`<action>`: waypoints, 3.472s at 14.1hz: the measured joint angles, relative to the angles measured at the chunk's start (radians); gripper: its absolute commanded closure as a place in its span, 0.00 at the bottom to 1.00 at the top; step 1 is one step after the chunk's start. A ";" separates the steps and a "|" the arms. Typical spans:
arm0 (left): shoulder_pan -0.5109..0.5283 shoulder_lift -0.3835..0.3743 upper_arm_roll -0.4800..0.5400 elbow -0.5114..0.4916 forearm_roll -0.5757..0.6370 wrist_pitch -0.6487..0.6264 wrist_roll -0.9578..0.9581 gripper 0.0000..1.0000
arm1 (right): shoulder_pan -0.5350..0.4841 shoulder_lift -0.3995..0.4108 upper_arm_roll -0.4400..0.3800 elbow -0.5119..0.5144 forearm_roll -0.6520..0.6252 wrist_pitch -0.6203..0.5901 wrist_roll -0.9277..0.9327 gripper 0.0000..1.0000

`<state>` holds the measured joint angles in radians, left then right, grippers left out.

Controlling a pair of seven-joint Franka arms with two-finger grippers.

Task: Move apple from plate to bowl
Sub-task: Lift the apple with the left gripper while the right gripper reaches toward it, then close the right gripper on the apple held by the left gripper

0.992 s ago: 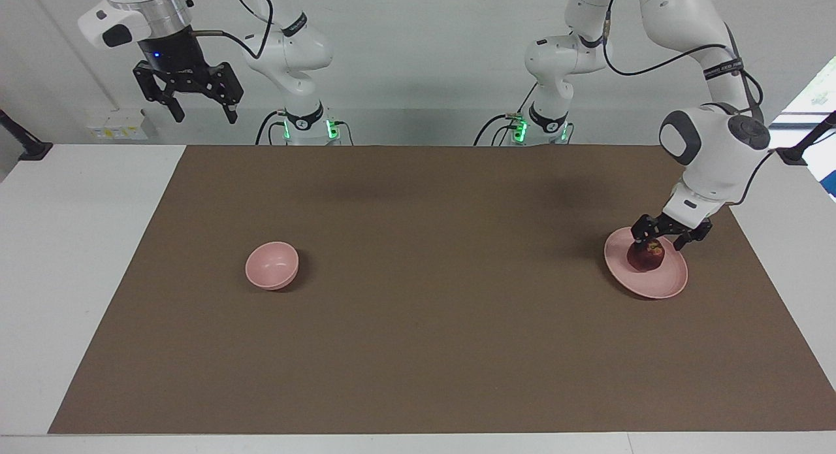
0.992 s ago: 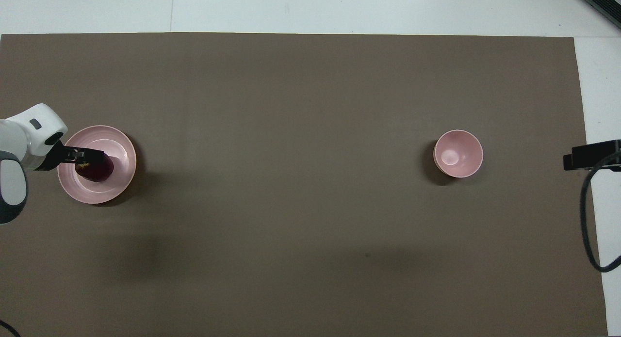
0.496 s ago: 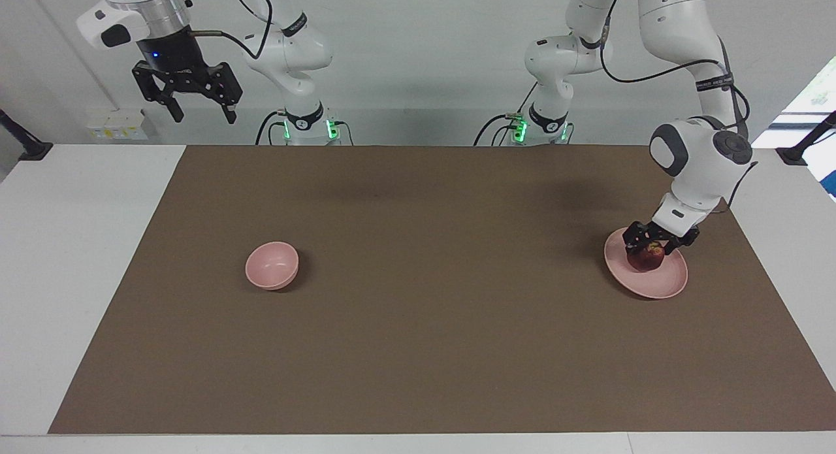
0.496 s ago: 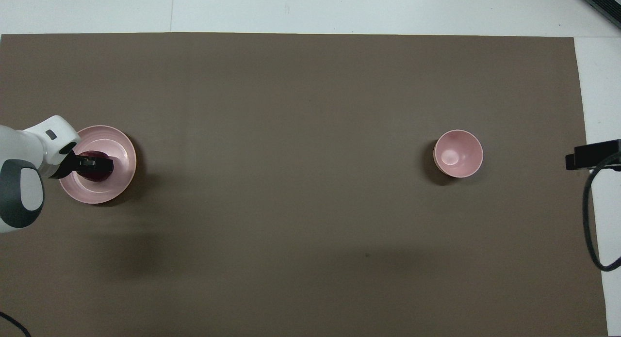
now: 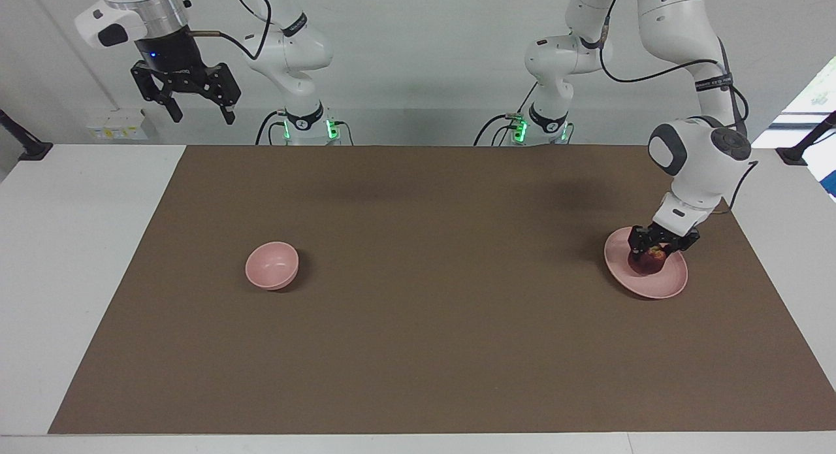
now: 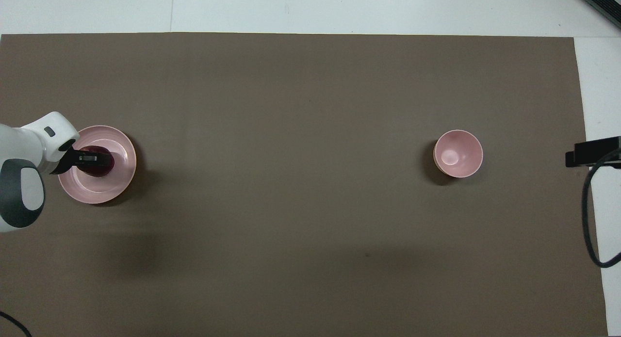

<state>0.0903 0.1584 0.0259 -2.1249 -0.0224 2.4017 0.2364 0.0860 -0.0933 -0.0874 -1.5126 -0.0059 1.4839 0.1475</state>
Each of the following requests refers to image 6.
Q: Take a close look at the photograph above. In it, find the pink bowl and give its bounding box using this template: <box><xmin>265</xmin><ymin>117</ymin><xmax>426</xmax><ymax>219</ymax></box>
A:
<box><xmin>433</xmin><ymin>129</ymin><xmax>484</xmax><ymax>178</ymax></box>

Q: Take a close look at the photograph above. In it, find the dark red apple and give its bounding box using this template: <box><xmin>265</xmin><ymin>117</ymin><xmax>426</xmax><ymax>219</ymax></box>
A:
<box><xmin>78</xmin><ymin>144</ymin><xmax>116</xmax><ymax>178</ymax></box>

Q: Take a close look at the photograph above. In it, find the black ribbed device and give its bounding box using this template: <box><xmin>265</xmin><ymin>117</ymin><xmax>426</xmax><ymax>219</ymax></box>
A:
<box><xmin>577</xmin><ymin>0</ymin><xmax>621</xmax><ymax>22</ymax></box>

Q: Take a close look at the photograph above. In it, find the black mounted camera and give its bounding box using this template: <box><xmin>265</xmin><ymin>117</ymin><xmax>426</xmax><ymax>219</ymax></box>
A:
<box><xmin>565</xmin><ymin>137</ymin><xmax>621</xmax><ymax>169</ymax></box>

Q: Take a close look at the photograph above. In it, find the black camera cable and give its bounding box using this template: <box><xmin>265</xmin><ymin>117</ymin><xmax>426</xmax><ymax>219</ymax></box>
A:
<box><xmin>582</xmin><ymin>157</ymin><xmax>621</xmax><ymax>269</ymax></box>

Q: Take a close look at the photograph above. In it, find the brown table mat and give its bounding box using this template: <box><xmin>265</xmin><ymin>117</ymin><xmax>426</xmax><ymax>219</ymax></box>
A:
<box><xmin>0</xmin><ymin>32</ymin><xmax>609</xmax><ymax>337</ymax></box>

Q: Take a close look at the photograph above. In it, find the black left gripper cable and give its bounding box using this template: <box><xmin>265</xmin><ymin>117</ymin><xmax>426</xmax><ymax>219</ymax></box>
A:
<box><xmin>0</xmin><ymin>310</ymin><xmax>33</xmax><ymax>337</ymax></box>

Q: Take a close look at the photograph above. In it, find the pink plate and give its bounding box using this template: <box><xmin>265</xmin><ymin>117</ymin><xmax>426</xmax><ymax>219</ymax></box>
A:
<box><xmin>58</xmin><ymin>125</ymin><xmax>138</xmax><ymax>205</ymax></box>

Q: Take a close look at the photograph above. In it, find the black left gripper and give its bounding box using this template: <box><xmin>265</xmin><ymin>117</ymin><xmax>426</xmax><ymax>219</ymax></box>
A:
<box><xmin>49</xmin><ymin>139</ymin><xmax>114</xmax><ymax>175</ymax></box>

